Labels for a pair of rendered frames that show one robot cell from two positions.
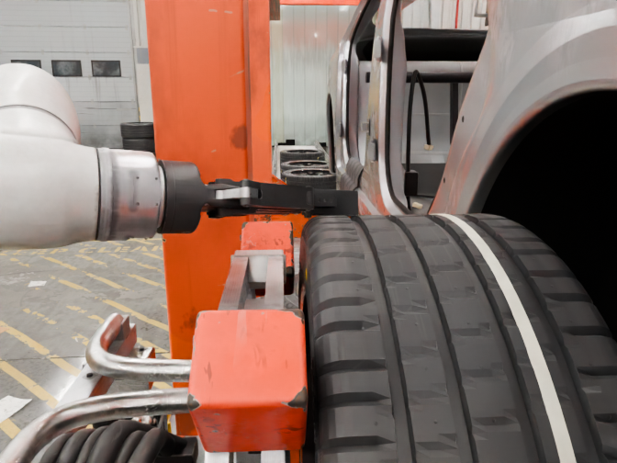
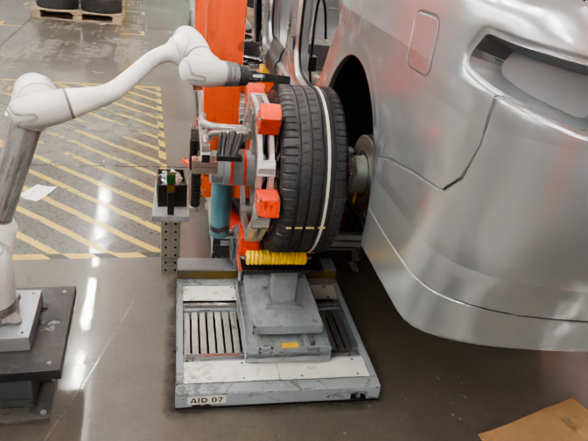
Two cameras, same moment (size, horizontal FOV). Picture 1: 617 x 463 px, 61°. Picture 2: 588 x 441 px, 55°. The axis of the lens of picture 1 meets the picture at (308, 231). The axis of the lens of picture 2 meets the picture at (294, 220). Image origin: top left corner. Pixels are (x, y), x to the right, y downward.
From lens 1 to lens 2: 160 cm
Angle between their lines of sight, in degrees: 16
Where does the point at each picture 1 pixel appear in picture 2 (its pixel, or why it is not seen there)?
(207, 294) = (220, 111)
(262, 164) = not seen: hidden behind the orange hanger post
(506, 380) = (320, 122)
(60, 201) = (220, 75)
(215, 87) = (233, 24)
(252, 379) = (272, 115)
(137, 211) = (235, 79)
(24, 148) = (213, 61)
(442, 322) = (309, 110)
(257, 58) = not seen: outside the picture
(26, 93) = (200, 41)
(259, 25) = not seen: outside the picture
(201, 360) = (262, 111)
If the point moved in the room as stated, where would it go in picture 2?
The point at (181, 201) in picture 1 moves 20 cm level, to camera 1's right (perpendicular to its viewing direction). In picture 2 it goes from (245, 77) to (299, 81)
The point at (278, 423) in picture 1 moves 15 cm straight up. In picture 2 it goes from (276, 125) to (280, 81)
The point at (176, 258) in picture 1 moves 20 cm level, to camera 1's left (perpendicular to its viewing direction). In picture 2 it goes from (210, 95) to (163, 91)
